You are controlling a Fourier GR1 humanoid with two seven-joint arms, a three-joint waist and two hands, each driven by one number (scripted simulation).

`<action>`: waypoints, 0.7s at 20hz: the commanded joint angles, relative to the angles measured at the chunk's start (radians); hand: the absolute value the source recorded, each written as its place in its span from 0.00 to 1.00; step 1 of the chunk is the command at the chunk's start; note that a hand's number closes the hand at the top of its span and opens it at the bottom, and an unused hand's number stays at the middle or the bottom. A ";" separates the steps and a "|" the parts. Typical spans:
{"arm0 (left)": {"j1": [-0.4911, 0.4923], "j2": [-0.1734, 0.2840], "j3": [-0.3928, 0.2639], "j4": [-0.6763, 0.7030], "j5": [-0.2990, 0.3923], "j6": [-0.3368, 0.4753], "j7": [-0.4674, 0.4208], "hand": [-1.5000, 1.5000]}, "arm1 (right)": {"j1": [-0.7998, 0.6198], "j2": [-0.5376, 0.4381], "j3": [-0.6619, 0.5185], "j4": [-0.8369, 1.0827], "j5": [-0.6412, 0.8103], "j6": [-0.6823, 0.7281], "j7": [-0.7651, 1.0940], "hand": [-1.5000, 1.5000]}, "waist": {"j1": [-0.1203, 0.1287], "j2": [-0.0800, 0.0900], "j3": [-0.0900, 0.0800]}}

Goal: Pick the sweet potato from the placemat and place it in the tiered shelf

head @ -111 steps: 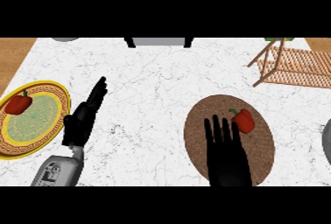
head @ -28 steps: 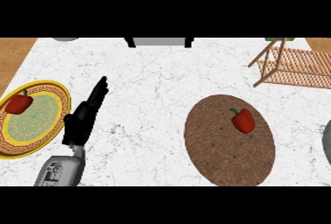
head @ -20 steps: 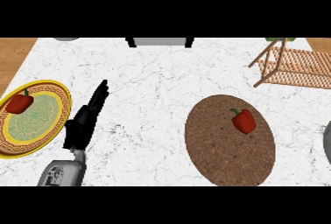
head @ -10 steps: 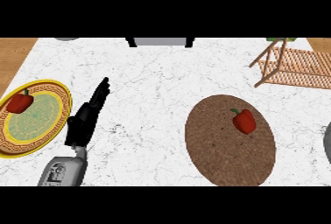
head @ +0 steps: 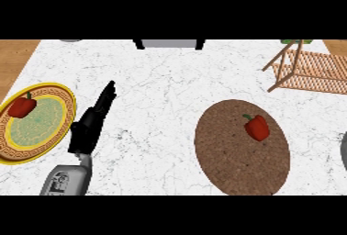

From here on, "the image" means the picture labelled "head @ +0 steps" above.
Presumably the brown oval placemat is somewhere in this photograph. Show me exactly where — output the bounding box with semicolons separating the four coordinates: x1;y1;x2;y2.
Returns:
194;98;291;196

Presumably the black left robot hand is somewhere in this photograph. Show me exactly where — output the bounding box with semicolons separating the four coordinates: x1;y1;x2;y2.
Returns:
67;80;119;155

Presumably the wooden tiered shelf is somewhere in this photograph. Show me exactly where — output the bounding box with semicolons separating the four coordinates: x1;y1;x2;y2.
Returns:
262;39;347;95

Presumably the yellow patterned plate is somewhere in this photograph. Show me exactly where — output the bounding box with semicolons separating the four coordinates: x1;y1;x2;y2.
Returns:
0;82;77;166

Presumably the green leafy object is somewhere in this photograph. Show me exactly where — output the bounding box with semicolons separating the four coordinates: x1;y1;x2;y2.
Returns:
280;39;315;45

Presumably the red bell pepper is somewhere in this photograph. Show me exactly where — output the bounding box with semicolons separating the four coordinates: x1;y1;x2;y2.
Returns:
8;91;39;119
241;114;272;142

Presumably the grey appliance with black legs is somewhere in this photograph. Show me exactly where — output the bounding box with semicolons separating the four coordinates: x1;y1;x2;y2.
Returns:
132;39;207;50

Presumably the grey curved object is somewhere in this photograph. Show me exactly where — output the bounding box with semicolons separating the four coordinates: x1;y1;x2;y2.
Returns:
339;131;347;172

